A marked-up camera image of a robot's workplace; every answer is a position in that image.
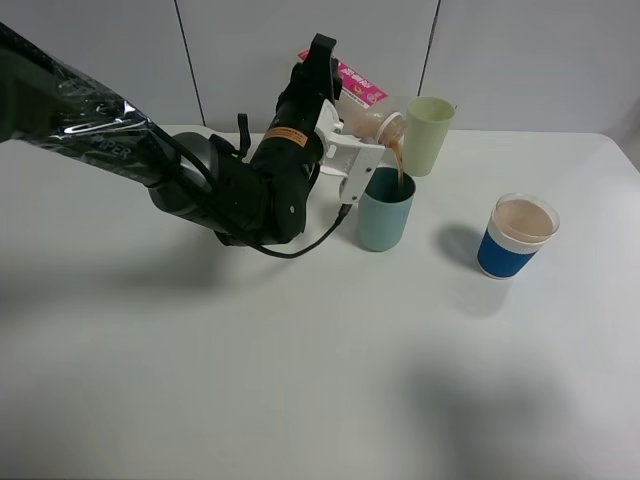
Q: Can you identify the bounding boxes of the pale yellow plastic cup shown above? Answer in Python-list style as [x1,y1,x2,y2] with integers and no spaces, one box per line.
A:
[403,97,456,177]

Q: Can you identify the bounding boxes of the clear plastic drink bottle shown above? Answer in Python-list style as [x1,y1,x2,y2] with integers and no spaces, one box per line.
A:
[297,48,409,161]

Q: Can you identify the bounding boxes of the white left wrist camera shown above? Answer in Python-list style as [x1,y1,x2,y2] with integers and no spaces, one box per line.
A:
[314,100,386,204]

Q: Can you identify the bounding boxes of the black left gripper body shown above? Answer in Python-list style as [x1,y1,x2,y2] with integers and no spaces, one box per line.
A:
[250,62,331,173]

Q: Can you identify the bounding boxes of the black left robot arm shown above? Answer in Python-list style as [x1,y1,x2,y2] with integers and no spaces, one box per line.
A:
[1,27,342,257]

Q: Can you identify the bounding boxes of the teal plastic cup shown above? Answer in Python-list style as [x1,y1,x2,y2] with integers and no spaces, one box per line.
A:
[356,167,416,252]

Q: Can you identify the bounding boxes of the blue sleeved clear cup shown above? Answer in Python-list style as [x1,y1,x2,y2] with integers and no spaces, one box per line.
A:
[476,193,560,279]

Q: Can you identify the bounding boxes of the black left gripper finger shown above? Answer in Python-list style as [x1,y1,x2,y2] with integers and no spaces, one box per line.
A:
[331,58,343,104]
[302,33,336,100]

